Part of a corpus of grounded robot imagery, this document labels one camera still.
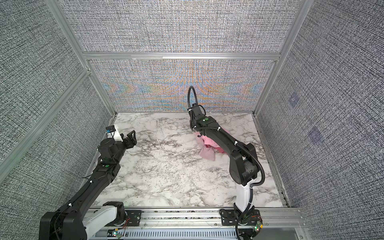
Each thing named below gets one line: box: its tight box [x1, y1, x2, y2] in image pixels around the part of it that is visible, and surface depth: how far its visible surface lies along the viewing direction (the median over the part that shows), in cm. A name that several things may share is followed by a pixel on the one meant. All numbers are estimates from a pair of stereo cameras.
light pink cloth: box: [199, 135, 227, 161], surface depth 97 cm
